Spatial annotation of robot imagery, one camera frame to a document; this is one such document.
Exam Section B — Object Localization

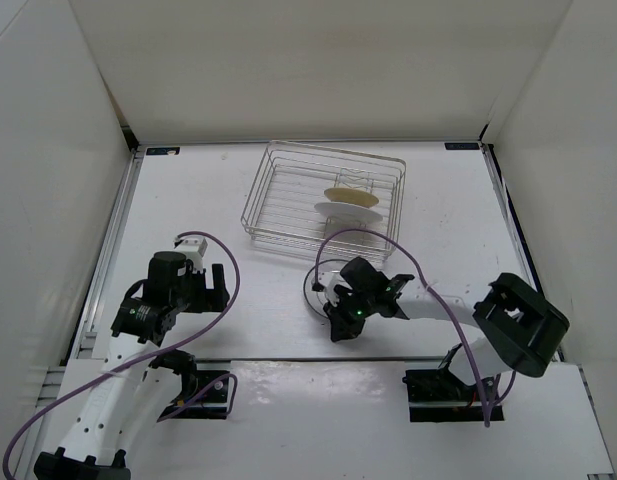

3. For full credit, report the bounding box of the aluminium table rail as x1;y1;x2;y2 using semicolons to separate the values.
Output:
35;144;144;401

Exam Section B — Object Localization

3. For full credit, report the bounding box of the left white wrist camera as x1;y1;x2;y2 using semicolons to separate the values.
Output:
174;236;208;273

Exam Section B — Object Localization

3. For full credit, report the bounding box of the white patterned plate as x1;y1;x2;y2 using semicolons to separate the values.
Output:
303;270;328;320

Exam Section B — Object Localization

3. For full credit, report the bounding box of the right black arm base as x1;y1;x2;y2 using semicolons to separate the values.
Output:
402;369;484;423

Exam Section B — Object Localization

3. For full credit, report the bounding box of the blue corner sticker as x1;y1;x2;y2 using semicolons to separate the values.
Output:
444;142;480;151
145;147;180;156

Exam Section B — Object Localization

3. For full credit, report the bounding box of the left blue corner sticker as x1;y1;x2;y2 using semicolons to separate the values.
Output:
145;147;180;156

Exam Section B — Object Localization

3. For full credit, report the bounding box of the silver wire dish rack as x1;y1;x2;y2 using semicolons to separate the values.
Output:
241;141;406;264

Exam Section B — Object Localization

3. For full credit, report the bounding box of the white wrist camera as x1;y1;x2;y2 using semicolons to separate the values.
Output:
308;271;343;305
174;236;208;273

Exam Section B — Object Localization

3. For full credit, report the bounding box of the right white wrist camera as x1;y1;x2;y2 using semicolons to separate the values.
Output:
308;271;343;305

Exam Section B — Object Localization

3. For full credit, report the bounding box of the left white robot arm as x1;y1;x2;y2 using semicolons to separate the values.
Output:
33;251;235;479

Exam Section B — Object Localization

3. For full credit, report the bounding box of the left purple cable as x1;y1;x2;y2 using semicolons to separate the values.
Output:
3;230;242;476

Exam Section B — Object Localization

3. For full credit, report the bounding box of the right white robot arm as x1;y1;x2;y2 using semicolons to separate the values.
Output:
316;257;570;400

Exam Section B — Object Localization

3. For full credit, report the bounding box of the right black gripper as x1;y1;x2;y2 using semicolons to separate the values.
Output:
324;290;376;343

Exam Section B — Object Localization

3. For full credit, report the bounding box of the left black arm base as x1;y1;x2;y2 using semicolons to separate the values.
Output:
158;368;239;422

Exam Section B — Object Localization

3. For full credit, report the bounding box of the beige plate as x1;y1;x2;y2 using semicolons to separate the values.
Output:
324;187;379;208

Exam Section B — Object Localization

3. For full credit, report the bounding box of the right blue corner sticker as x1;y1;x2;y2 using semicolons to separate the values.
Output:
444;142;480;151

